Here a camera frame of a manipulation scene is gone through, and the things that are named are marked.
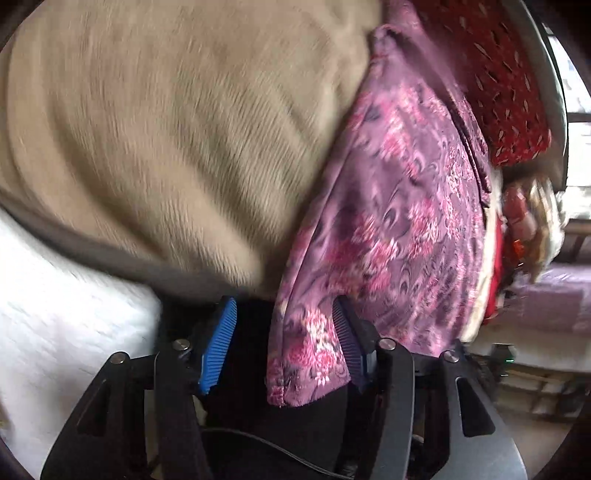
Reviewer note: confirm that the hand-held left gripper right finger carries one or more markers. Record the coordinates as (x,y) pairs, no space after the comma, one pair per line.
(349,344)

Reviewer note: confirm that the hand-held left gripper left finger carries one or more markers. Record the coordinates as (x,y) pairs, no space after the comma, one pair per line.
(217,350)

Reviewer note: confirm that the purple floral fleece garment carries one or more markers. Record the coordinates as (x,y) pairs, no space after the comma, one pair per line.
(392,207)

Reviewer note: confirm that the person's black pants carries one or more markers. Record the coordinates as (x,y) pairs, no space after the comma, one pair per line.
(300,438)

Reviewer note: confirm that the white quilt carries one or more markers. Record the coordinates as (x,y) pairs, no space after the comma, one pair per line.
(55,323)

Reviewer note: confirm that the purple bed sheet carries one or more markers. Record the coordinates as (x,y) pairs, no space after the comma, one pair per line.
(549,300)

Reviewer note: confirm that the doll with blond hair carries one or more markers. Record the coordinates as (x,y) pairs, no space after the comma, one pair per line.
(531,221)

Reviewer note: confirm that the beige fleece blanket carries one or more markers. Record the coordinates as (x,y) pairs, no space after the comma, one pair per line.
(161,138)

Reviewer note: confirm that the red leaf print cloth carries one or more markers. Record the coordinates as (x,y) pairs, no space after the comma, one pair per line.
(498,69)

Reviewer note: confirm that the window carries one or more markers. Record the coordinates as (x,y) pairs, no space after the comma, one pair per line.
(577,92)

